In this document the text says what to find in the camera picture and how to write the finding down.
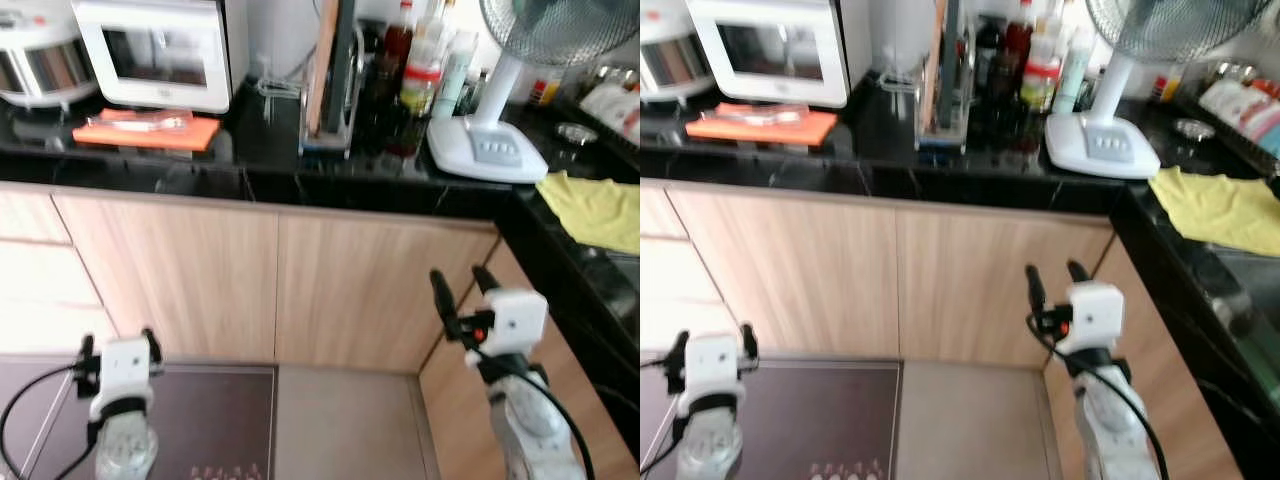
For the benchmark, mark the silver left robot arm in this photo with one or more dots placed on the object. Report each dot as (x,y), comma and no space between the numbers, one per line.
(125,450)
(712,450)

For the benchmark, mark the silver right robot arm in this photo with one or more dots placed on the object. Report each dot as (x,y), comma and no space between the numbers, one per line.
(530,420)
(1110,430)

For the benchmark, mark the light wood drawer front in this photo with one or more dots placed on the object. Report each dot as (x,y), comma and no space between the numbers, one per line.
(45,295)
(30,215)
(660,210)
(675,295)

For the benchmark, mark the light wood cabinet door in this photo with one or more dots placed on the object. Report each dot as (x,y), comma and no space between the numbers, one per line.
(455,420)
(1190,450)
(790,275)
(370,290)
(170,280)
(980,285)

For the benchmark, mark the dark floor mat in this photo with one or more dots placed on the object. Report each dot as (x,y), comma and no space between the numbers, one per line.
(220,420)
(830,420)

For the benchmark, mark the white table fan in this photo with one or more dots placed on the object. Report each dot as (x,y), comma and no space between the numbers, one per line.
(1100,145)
(490,150)

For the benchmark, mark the yellow cloth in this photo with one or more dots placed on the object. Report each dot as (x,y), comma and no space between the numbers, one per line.
(595,210)
(1215,205)

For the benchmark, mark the small steel dish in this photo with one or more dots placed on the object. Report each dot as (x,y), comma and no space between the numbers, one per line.
(577,134)
(1195,128)

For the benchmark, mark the stainless steel sink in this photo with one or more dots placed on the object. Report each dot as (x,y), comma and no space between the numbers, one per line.
(1250,290)

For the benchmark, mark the steel cutting board rack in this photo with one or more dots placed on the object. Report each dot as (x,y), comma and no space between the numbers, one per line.
(940,143)
(325,148)

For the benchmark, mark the clear bottle red label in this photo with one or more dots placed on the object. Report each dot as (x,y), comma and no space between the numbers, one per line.
(1040,75)
(420,80)

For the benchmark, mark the dark sauce bottle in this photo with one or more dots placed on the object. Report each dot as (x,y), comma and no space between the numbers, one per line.
(990,85)
(375,90)

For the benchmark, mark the pale green bottle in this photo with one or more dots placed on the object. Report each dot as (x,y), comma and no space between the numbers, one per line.
(1075,65)
(455,75)

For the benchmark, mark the orange cutting board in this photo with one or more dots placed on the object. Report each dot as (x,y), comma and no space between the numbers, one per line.
(800,128)
(190,135)

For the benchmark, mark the white printed packet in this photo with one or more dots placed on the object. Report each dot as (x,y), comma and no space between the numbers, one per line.
(1230,100)
(608,100)

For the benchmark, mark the clear plastic wrapper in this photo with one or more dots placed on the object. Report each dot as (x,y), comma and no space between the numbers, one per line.
(760,113)
(140,120)

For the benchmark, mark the wooden cutting board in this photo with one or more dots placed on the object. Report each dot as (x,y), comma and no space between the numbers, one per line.
(320,80)
(934,80)

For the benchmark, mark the black cutting board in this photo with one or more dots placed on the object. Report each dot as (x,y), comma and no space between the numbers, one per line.
(345,70)
(955,70)

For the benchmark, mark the red-brown sauce bottle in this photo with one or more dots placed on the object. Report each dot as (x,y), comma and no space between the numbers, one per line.
(400,45)
(1018,40)

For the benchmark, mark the white microwave oven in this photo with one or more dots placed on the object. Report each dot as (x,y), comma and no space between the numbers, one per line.
(220,60)
(840,55)

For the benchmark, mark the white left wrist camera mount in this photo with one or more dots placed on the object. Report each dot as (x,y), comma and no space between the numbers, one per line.
(125,370)
(715,370)

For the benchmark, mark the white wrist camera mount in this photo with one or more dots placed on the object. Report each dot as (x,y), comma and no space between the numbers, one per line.
(125,370)
(715,370)
(1095,315)
(515,320)

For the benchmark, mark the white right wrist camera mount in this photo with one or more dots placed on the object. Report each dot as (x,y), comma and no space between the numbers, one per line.
(1095,315)
(515,320)

